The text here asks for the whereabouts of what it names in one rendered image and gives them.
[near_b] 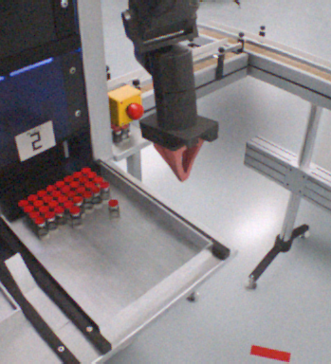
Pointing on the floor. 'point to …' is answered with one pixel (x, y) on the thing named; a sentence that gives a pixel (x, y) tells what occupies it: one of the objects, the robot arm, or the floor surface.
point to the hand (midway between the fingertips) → (183, 175)
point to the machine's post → (94, 82)
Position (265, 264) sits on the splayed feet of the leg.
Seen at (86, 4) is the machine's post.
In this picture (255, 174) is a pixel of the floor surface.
